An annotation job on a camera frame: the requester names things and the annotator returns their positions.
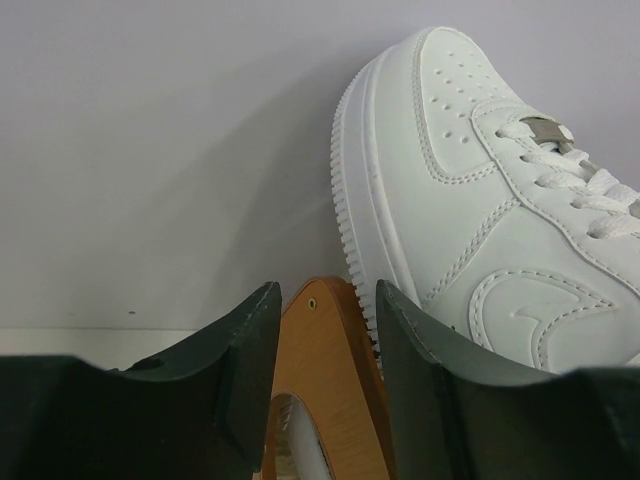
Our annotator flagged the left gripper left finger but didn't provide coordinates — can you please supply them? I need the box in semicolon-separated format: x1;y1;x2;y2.
1;282;282;479

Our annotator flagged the orange wooden shoe shelf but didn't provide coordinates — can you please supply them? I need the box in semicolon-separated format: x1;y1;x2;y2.
255;277;397;479

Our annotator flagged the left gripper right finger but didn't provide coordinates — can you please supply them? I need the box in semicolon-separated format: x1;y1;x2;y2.
376;280;639;479

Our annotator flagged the white sneaker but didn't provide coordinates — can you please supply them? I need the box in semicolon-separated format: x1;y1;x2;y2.
331;26;639;373

